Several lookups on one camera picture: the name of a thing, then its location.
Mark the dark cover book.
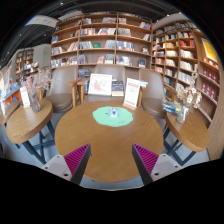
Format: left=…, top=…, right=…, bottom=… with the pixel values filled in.
left=111, top=80, right=125, bottom=98

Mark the taupe armchair with wooden arms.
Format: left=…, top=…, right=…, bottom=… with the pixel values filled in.
left=77, top=64, right=148, bottom=104
left=38, top=66, right=83, bottom=113
left=138, top=68, right=178, bottom=119

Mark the glass vase with pale flowers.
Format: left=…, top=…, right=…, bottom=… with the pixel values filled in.
left=174, top=71, right=203, bottom=125

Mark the wide wooden bookshelf unit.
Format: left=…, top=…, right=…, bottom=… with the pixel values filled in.
left=49, top=12, right=154, bottom=79

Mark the colourful book display stand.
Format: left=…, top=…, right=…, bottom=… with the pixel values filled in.
left=0, top=64, right=23, bottom=108

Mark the glass vase with pink flowers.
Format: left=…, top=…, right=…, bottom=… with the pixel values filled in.
left=21, top=68, right=53, bottom=113

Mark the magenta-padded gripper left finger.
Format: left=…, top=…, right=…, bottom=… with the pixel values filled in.
left=41, top=143, right=92, bottom=186

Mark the white framed floral picture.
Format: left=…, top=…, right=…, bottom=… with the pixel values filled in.
left=87, top=73, right=113, bottom=97

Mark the round wooden side table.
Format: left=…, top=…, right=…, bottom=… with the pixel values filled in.
left=163, top=110, right=211, bottom=167
left=0, top=99, right=21, bottom=128
left=5, top=98, right=56, bottom=164

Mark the green smiley mouse pad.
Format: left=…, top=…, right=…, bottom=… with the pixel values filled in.
left=92, top=105, right=134, bottom=128

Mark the stack of magazines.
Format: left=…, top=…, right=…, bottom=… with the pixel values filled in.
left=162, top=99, right=183, bottom=115

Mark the small white sign card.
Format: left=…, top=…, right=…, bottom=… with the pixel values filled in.
left=19, top=86, right=32, bottom=109

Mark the white and red standing sign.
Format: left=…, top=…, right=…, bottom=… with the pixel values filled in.
left=122, top=77, right=142, bottom=111

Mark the small distant wooden bookshelf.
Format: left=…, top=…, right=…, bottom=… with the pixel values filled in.
left=14, top=48, right=41, bottom=83

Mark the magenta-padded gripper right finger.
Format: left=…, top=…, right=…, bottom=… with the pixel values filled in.
left=131, top=143, right=184, bottom=186

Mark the transparent computer mouse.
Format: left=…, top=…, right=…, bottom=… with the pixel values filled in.
left=108, top=107, right=120, bottom=118

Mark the angled wooden bookshelf unit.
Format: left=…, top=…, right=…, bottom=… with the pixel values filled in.
left=151, top=20, right=224, bottom=134

